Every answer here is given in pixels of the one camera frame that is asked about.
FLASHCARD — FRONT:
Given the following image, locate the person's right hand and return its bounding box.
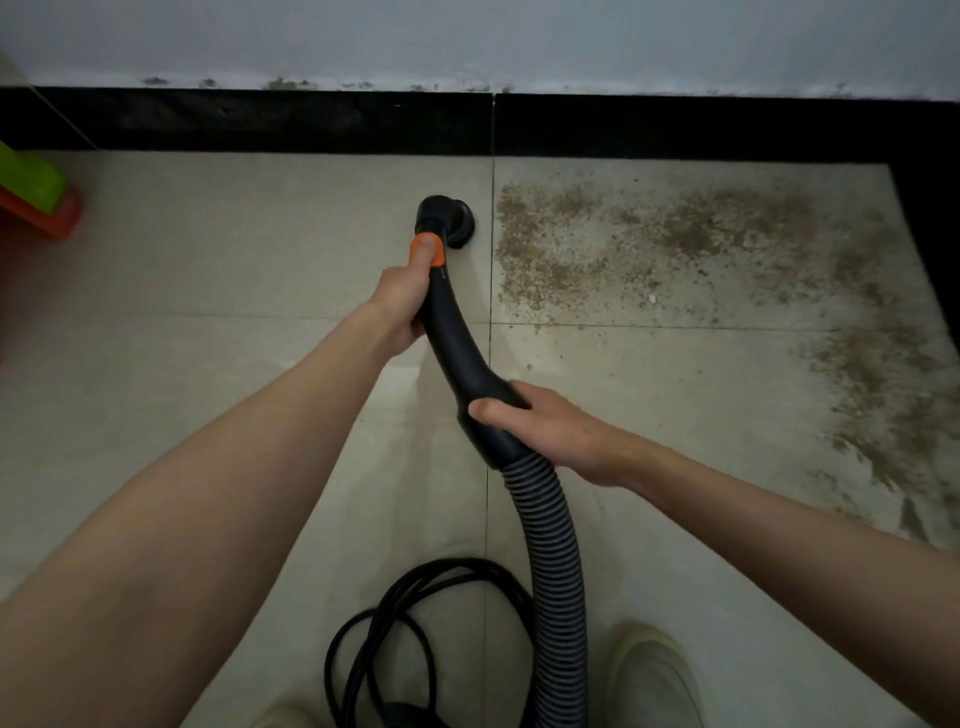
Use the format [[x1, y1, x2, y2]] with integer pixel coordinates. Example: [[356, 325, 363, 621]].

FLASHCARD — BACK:
[[467, 380, 654, 490]]

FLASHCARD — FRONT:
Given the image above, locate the person's left hand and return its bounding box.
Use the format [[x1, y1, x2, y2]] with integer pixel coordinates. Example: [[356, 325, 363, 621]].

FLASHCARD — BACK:
[[367, 236, 438, 360]]

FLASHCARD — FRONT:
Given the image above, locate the black ribbed vacuum hose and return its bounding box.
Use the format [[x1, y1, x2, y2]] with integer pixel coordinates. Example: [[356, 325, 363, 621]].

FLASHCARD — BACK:
[[408, 194, 590, 728]]

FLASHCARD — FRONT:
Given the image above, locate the black power cord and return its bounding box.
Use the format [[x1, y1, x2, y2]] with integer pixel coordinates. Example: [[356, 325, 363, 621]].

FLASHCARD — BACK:
[[323, 557, 541, 728]]

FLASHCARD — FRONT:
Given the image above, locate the person's right forearm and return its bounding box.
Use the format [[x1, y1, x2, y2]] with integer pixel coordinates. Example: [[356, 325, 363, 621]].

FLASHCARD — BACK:
[[637, 442, 960, 728]]

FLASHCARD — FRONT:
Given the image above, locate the person's left forearm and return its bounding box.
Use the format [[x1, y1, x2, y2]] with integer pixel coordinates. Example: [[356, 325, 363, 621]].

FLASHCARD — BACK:
[[0, 307, 395, 728]]

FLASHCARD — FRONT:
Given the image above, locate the person's right shoe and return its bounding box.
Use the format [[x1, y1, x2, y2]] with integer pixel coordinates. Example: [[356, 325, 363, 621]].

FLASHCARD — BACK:
[[603, 622, 706, 728]]

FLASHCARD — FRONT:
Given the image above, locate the black baseboard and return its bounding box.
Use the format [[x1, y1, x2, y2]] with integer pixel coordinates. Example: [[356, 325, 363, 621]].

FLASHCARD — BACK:
[[0, 86, 960, 350]]

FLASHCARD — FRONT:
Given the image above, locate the green plastic stool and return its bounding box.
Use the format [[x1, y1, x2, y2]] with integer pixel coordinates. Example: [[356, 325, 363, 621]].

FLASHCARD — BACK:
[[0, 138, 69, 215]]

